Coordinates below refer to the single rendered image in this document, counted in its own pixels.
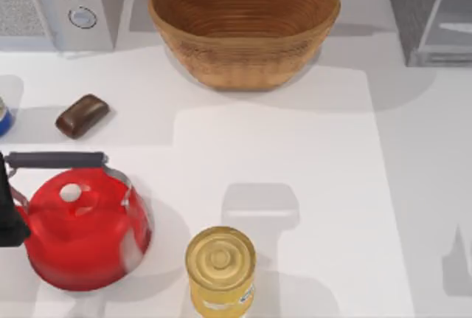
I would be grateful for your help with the brown woven basket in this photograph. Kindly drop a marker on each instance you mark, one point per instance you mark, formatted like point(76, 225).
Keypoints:
point(243, 37)

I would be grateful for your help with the yellow can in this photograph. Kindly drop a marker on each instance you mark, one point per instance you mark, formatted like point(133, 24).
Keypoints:
point(221, 273)

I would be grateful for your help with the brown bread loaf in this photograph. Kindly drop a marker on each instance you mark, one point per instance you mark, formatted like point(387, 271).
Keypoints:
point(82, 115)

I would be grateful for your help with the red kettle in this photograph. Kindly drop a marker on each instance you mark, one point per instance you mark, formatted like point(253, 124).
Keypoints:
point(88, 233)

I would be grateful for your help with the pale microwave oven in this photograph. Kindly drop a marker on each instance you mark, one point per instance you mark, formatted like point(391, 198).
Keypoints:
point(107, 8)

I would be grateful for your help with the small round microwave knob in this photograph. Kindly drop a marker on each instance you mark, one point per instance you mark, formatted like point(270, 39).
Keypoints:
point(82, 17)

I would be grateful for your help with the grey cabinet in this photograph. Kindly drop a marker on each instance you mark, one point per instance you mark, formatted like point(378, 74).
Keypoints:
point(416, 12)

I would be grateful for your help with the blue can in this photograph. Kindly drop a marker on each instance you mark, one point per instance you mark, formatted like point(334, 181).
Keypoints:
point(4, 119)

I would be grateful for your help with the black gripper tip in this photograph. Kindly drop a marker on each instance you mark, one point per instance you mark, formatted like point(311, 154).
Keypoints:
point(9, 207)

